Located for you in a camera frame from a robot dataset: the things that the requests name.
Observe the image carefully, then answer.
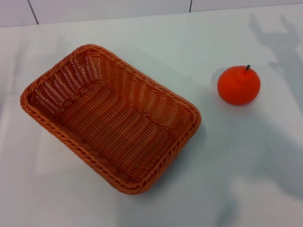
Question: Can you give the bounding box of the orange toy fruit with stem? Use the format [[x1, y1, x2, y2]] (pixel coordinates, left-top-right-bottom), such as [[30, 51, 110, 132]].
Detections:
[[217, 64, 261, 105]]

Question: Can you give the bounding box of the orange woven plastic basket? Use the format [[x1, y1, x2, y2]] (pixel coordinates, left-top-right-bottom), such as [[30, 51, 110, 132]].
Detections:
[[20, 44, 202, 196]]

